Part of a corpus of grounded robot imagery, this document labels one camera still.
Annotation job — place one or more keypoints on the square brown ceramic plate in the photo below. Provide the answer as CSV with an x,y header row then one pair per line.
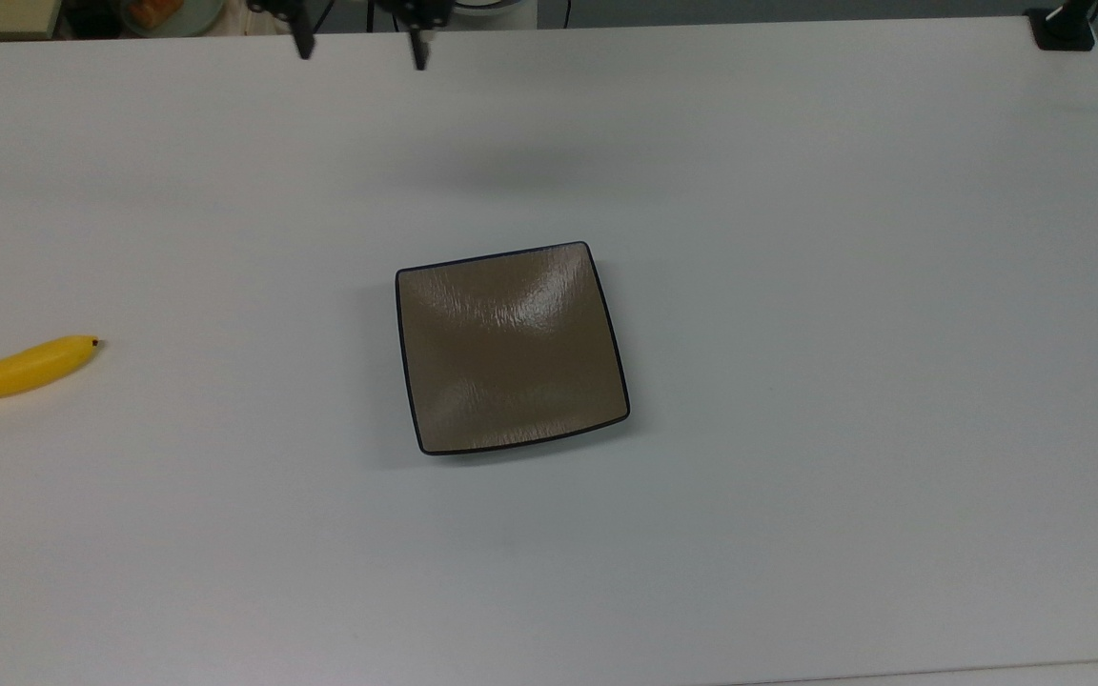
x,y
511,353

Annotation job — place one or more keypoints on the black clamp mount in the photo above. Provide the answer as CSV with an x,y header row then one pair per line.
x,y
1064,36

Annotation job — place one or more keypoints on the orange food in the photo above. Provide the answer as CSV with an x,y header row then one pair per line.
x,y
156,10

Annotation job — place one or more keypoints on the yellow banana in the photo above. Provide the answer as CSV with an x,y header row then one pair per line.
x,y
15,373

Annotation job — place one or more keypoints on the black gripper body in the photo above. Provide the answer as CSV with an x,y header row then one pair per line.
x,y
416,11

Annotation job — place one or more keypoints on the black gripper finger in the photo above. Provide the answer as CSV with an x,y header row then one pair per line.
x,y
420,48
304,38

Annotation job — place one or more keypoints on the pale green bowl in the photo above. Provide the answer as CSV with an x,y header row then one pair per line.
x,y
201,14

